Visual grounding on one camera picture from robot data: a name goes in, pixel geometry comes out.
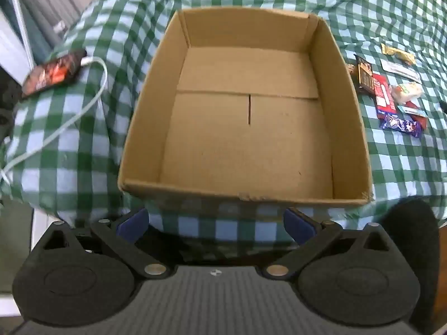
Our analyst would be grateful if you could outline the white charging cable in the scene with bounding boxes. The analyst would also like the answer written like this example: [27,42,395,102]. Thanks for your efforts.
[0,57,109,185]

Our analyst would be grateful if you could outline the silver snack packet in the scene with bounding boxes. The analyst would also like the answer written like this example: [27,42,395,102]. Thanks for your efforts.
[380,59,421,83]

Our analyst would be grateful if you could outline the garment steamer on stand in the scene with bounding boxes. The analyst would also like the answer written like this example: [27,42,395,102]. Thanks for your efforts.
[12,0,84,44]

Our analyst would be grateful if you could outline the dark red square packet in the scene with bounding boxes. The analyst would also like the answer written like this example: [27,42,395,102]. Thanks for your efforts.
[403,100,429,130]

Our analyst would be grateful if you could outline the red snack packet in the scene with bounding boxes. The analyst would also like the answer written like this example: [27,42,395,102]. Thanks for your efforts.
[371,74,399,119]

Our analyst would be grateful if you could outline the black smartphone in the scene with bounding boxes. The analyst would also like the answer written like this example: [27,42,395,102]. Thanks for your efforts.
[21,49,88,99]

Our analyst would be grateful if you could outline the purple snack packet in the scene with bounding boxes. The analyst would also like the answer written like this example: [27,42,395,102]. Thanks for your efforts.
[378,113,422,138]

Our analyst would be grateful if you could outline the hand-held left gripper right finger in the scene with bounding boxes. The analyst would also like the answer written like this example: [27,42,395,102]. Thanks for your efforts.
[256,207,391,280]

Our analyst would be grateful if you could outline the dark brown chocolate packet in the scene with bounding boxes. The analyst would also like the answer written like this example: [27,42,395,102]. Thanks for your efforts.
[353,54,375,95]

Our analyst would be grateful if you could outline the white door frame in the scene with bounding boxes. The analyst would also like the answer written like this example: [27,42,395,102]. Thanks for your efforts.
[0,0,35,81]

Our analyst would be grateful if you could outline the green checkered cloth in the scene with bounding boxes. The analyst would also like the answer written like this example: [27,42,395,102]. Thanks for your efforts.
[0,0,447,262]

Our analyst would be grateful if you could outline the small teal packet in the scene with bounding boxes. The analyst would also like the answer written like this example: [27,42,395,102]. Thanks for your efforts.
[397,105,428,116]

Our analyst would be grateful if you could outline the gold snack packet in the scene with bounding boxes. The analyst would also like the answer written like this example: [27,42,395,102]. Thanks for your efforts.
[381,43,415,65]

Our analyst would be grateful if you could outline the brown cardboard box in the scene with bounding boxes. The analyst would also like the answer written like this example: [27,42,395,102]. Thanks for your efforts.
[117,7,374,206]

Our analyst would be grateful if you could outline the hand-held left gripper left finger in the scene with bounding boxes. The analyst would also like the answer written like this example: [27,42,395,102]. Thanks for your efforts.
[33,207,175,280]

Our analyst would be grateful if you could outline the clear rice cracker packet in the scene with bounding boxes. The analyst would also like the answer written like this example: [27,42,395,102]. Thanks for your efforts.
[390,81,425,106]

